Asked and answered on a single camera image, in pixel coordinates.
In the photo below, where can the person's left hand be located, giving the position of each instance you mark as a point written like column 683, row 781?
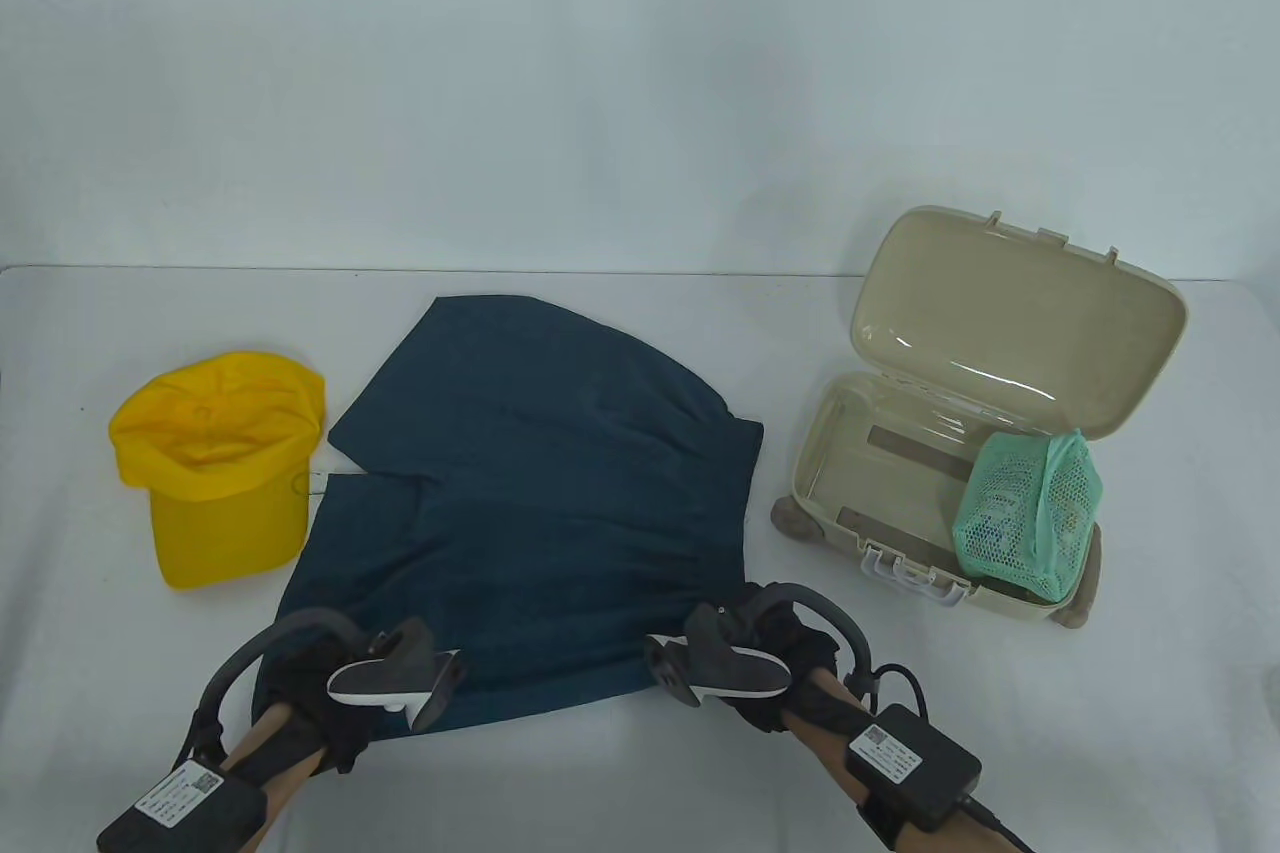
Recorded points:
column 310, row 708

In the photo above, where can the person's right hand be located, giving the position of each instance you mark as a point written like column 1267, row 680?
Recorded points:
column 800, row 683

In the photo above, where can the yellow baseball cap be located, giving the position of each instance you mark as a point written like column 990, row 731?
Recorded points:
column 210, row 463

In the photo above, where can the green mesh bag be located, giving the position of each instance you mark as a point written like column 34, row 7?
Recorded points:
column 1030, row 513

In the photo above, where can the dark teal garment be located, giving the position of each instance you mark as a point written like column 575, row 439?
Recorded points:
column 540, row 493

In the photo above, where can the beige hard-shell suitcase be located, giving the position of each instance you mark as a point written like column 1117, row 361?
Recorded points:
column 1010, row 333

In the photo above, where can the person's left forearm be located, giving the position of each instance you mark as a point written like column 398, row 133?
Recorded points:
column 270, row 773

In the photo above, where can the person's right forearm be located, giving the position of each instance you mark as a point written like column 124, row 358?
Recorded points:
column 930, row 823

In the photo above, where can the black wrist sensor box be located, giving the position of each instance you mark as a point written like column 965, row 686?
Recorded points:
column 185, row 808
column 915, row 763

